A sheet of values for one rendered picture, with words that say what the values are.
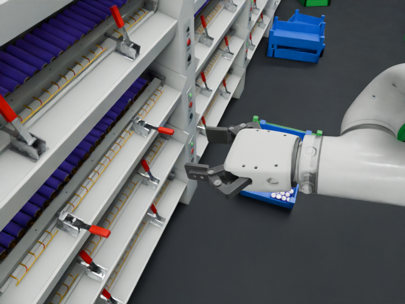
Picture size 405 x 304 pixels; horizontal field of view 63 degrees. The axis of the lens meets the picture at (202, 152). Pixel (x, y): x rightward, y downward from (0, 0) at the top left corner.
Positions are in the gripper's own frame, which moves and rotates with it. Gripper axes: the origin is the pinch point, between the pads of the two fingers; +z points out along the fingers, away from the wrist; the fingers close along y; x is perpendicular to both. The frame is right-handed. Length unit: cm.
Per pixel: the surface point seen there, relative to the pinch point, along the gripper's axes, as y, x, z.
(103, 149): 1.3, -3.7, 23.1
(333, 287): 19, -70, -23
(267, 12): 171, -39, 29
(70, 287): -18.8, -25.3, 28.1
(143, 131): 11.3, -6.5, 20.2
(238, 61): 101, -36, 27
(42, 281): -24.1, -8.7, 20.1
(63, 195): -11.0, -3.7, 23.5
